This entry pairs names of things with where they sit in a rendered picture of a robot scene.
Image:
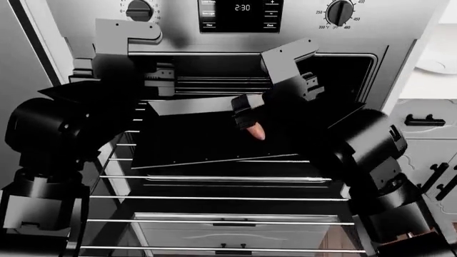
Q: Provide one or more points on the stainless steel oven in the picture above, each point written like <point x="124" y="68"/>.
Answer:
<point x="228" y="42"/>

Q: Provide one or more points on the black timer knob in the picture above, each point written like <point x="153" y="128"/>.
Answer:
<point x="140" y="10"/>

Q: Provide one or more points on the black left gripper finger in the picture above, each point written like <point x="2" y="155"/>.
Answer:
<point x="161" y="88"/>
<point x="161" y="72"/>

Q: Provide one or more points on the orange sweet potato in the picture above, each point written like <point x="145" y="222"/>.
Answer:
<point x="257" y="132"/>

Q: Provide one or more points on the white plate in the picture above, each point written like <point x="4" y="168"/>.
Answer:
<point x="437" y="53"/>

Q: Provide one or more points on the grey cabinet side panel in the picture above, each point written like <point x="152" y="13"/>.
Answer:
<point x="25" y="45"/>

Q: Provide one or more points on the black temperature knob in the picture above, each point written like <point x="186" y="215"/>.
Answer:
<point x="340" y="13"/>

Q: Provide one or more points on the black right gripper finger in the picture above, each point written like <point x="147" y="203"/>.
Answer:
<point x="312" y="86"/>
<point x="246" y="112"/>

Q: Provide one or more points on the black oven display panel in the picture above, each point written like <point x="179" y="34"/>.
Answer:
<point x="241" y="16"/>

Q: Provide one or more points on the black baking tray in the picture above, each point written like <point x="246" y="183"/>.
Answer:
<point x="193" y="139"/>

